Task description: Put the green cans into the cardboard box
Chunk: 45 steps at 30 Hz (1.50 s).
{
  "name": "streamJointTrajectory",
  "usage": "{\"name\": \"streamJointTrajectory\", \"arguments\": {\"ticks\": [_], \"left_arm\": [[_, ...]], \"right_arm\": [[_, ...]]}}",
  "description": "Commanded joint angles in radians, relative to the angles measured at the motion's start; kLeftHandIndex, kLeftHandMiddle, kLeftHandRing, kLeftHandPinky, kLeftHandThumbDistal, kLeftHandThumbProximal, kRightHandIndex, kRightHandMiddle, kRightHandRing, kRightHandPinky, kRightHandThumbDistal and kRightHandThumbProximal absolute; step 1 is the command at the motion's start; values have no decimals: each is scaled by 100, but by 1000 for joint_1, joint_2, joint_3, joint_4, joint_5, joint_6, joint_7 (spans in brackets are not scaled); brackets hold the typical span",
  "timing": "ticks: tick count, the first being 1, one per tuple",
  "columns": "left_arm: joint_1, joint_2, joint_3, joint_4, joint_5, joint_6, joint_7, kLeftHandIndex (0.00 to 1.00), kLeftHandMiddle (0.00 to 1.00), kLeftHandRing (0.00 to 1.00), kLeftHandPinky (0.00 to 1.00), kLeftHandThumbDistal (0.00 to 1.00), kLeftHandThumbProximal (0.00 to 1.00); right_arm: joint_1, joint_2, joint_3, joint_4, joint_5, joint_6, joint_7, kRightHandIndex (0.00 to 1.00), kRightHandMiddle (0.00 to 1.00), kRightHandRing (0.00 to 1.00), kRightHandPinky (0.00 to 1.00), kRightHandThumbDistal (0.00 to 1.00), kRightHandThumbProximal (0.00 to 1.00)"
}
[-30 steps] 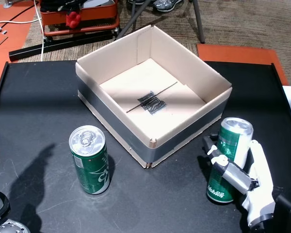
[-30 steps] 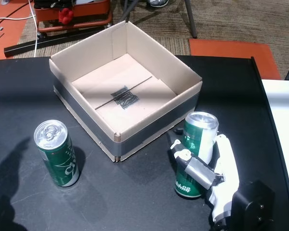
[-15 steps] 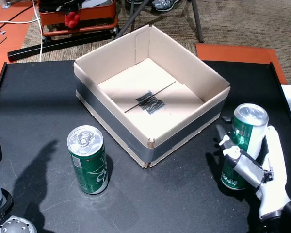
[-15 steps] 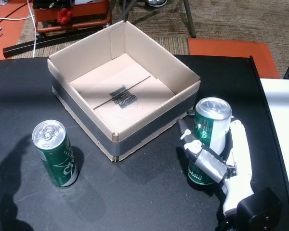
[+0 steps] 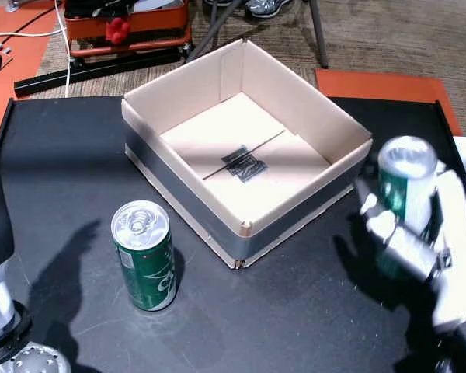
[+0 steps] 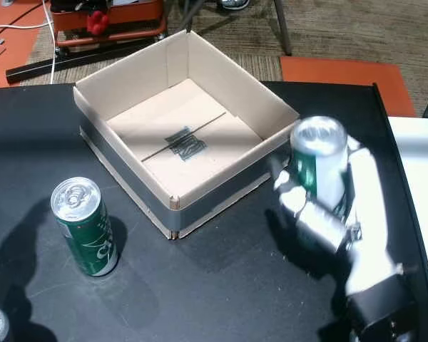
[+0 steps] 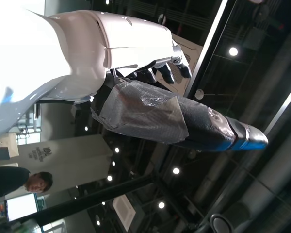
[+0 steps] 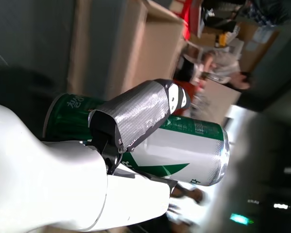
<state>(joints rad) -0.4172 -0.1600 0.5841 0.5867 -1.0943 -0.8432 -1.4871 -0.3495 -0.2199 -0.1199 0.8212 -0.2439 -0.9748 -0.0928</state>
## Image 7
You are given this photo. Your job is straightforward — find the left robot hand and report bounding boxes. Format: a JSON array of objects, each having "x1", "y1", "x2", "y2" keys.
[{"x1": 0, "y1": 9, "x2": 269, "y2": 152}]

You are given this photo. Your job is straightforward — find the white ceiling air vent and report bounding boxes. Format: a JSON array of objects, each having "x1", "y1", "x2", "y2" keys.
[
  {"x1": 112, "y1": 196, "x2": 136, "y2": 226},
  {"x1": 171, "y1": 33, "x2": 203, "y2": 97}
]

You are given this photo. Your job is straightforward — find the person in black shirt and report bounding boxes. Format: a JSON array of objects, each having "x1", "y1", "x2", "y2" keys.
[{"x1": 0, "y1": 166, "x2": 54, "y2": 202}]

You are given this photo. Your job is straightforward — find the bright computer monitor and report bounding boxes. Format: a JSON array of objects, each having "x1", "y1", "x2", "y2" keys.
[{"x1": 4, "y1": 193, "x2": 39, "y2": 223}]

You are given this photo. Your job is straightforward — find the round ceiling speaker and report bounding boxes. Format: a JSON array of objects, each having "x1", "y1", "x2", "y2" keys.
[{"x1": 210, "y1": 213, "x2": 235, "y2": 233}]

